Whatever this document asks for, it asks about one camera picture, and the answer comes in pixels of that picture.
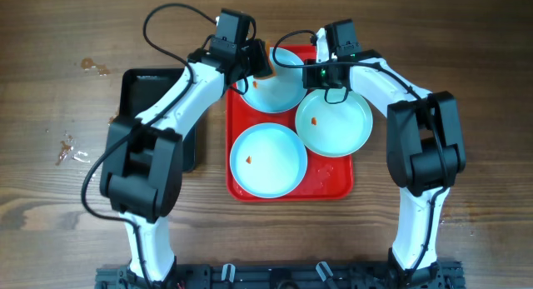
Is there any light blue plate back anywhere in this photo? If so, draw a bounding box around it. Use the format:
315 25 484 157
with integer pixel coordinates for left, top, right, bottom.
237 47 307 113

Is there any light blue plate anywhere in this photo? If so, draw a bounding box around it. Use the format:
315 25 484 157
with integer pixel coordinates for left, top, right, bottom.
295 90 373 157
229 122 308 199
237 47 307 113

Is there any light blue plate front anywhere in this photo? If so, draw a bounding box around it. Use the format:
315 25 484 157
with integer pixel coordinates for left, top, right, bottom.
229 122 308 199

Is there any orange green sponge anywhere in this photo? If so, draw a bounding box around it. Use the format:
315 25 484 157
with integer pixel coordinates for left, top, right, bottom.
252 39 276 79

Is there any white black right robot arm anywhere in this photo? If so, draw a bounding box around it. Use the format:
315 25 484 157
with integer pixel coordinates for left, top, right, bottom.
303 19 466 281

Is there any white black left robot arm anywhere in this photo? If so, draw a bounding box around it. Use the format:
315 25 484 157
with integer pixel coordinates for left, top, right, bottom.
94 9 274 288

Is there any black water tray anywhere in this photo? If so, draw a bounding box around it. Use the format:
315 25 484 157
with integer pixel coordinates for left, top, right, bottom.
117 68 197 172

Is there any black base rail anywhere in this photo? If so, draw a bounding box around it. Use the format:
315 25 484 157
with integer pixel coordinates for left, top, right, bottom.
94 262 466 289

